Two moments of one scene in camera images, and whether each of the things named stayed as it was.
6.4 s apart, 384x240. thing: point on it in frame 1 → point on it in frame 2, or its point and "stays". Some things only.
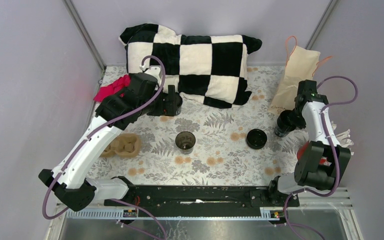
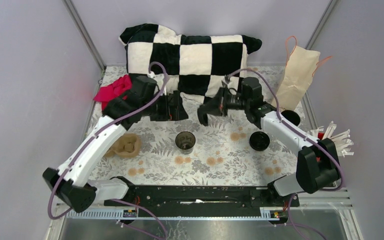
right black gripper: x=292 y=120 → x=217 y=107
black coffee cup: x=185 y=141 stays
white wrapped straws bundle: x=343 y=138 stays
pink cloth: x=110 y=90 stays
